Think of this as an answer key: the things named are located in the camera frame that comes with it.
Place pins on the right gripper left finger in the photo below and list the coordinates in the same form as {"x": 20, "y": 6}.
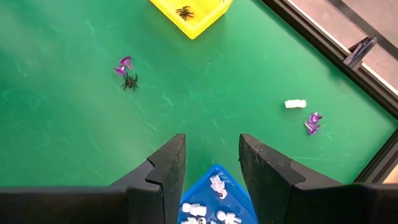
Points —
{"x": 124, "y": 205}

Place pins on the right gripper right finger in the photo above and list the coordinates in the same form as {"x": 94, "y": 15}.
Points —
{"x": 295, "y": 202}

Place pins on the purple witch hat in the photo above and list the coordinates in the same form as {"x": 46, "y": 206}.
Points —
{"x": 311, "y": 126}
{"x": 127, "y": 62}

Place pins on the black toy spider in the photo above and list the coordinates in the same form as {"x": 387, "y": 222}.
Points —
{"x": 185, "y": 13}
{"x": 130, "y": 82}

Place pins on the yellow plastic basket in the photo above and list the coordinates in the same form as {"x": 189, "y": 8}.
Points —
{"x": 205, "y": 18}

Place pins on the blue plastic basket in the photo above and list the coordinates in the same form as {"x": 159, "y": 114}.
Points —
{"x": 205, "y": 196}

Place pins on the green table mat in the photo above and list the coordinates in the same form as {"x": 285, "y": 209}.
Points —
{"x": 77, "y": 124}

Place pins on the black frame clamp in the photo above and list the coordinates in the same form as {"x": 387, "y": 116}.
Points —
{"x": 360, "y": 51}

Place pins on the black aluminium table frame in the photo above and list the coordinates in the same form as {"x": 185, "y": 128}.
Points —
{"x": 311, "y": 31}

